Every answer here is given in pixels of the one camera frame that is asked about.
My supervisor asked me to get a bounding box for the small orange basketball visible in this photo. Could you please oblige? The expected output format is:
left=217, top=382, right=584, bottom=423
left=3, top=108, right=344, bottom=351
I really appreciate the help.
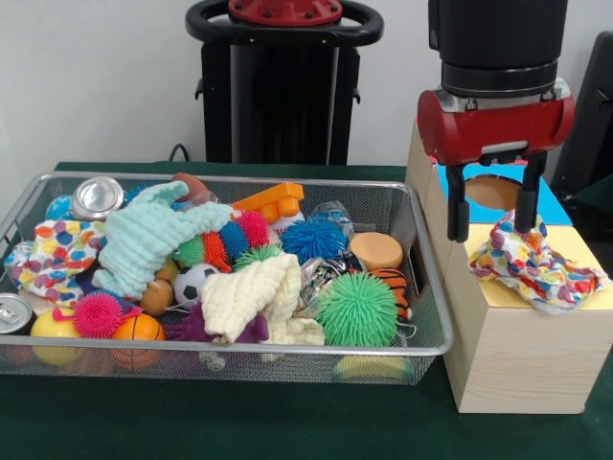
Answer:
left=110, top=313, right=166, bottom=371

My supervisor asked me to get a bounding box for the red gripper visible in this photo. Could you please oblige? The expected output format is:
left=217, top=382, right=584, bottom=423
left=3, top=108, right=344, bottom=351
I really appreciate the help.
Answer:
left=417, top=80, right=577, bottom=243

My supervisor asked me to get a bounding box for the pink spiky ball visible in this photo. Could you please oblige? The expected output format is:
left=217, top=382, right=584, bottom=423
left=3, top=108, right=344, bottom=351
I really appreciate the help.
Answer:
left=72, top=292, right=124, bottom=339

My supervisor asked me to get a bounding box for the white patterned cloth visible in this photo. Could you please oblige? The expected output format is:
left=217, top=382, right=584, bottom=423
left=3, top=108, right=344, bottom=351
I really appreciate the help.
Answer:
left=470, top=216, right=611, bottom=315

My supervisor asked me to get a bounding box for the polka-dot cloth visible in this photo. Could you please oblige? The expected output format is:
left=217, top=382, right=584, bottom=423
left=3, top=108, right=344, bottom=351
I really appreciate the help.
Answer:
left=5, top=219, right=104, bottom=306

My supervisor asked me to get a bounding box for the small soccer ball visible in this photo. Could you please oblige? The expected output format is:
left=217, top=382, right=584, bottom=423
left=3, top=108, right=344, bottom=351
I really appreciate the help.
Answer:
left=173, top=264, right=220, bottom=308

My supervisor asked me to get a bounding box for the dark green tablecloth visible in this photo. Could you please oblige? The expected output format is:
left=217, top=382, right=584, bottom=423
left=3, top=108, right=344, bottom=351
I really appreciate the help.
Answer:
left=0, top=161, right=613, bottom=460

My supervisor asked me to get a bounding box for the tan round wooden block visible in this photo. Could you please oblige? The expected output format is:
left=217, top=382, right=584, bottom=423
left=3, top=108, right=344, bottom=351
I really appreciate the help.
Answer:
left=350, top=232, right=405, bottom=272

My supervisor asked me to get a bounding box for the clear mesh bin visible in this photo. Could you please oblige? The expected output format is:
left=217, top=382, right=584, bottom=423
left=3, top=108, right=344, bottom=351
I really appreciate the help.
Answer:
left=0, top=171, right=456, bottom=386

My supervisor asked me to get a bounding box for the blue spiky ball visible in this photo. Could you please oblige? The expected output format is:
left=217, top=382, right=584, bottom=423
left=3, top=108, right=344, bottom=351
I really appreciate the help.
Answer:
left=280, top=218, right=349, bottom=265

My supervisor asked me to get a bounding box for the orange plastic toy brick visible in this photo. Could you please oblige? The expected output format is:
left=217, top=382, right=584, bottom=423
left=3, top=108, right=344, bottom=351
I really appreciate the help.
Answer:
left=233, top=182, right=306, bottom=225

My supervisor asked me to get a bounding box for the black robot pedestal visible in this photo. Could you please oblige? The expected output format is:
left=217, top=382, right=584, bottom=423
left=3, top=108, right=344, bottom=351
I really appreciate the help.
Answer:
left=186, top=0, right=385, bottom=164

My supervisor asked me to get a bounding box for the silver drink can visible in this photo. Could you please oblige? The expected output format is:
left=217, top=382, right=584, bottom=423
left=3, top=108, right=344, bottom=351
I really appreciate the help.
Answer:
left=71, top=176, right=125, bottom=222

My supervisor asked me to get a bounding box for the black upright panel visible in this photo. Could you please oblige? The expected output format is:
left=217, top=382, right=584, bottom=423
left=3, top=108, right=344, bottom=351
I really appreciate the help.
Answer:
left=551, top=32, right=613, bottom=207

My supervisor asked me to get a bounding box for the green spiky ball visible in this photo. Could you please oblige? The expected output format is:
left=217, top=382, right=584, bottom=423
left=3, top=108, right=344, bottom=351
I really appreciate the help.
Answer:
left=316, top=272, right=399, bottom=348

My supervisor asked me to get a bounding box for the wooden box with three holes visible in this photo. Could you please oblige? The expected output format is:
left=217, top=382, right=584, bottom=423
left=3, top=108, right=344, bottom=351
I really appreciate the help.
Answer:
left=405, top=120, right=613, bottom=415

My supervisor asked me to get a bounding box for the cream yellow cloth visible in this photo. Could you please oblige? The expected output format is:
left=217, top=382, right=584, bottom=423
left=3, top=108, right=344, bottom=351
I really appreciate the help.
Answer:
left=200, top=254, right=327, bottom=346

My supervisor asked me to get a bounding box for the mint green cloth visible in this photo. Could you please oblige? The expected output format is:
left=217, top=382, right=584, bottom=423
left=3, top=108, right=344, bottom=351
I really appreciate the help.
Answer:
left=93, top=180, right=234, bottom=300

